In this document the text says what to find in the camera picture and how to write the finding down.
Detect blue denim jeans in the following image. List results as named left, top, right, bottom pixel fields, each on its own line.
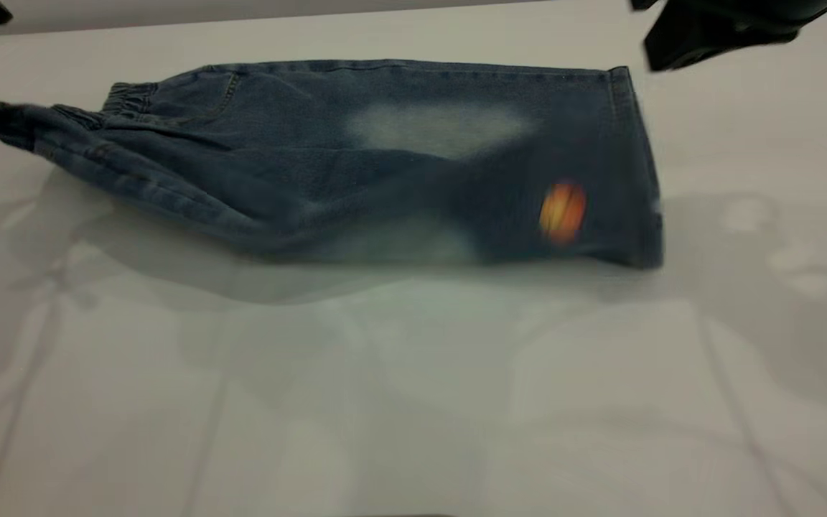
left=0, top=60, right=665, bottom=270

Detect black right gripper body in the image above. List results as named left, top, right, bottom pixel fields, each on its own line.
left=629, top=0, right=827, bottom=74

